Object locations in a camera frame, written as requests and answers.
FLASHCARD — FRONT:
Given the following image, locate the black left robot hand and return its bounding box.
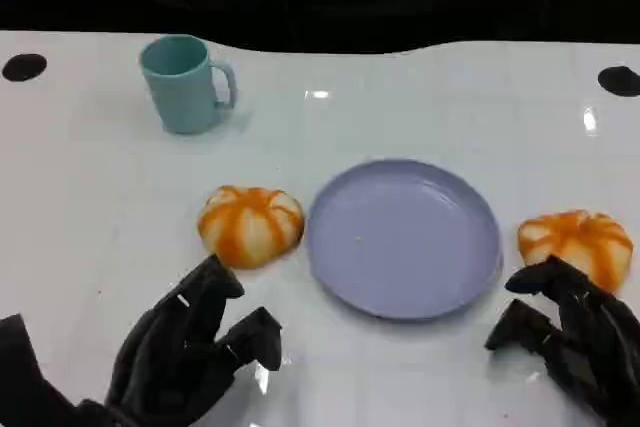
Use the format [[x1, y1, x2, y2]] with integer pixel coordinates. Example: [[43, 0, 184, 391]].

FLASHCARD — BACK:
[[103, 254, 284, 427]]

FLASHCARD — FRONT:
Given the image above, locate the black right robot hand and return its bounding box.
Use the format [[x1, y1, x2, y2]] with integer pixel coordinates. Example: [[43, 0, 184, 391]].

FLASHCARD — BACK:
[[484, 254, 640, 427]]

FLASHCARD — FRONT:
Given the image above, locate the orange white toy bread roll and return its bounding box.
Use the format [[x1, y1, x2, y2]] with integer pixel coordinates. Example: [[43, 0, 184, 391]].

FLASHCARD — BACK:
[[197, 185, 306, 269], [517, 209, 635, 294]]

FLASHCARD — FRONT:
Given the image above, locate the lilac plate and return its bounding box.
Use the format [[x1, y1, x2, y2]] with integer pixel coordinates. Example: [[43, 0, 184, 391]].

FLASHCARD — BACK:
[[305, 159, 504, 321]]

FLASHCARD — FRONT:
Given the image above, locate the pale green mug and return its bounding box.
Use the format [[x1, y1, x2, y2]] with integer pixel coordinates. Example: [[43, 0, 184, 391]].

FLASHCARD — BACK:
[[138, 34, 238, 136]]

